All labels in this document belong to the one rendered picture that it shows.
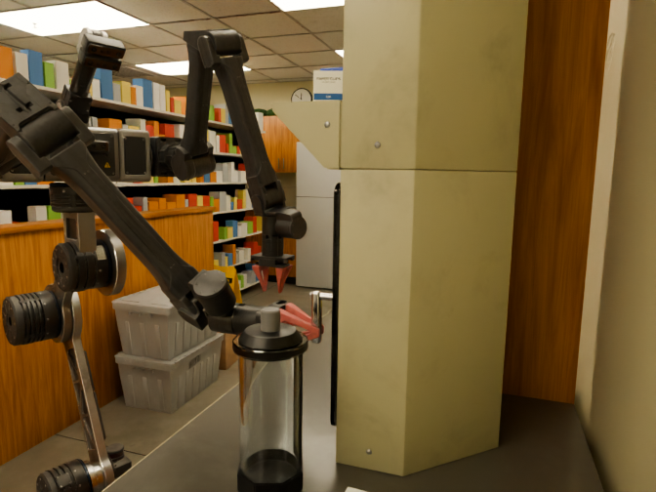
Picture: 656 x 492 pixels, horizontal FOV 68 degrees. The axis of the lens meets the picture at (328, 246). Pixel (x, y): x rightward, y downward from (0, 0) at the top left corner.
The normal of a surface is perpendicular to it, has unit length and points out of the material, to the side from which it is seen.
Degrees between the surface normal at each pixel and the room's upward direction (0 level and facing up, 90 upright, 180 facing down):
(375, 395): 90
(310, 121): 90
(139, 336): 95
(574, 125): 90
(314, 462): 0
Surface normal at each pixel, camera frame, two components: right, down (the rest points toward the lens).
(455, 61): 0.44, 0.14
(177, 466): 0.01, -0.99
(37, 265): 0.95, 0.06
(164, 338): -0.32, 0.22
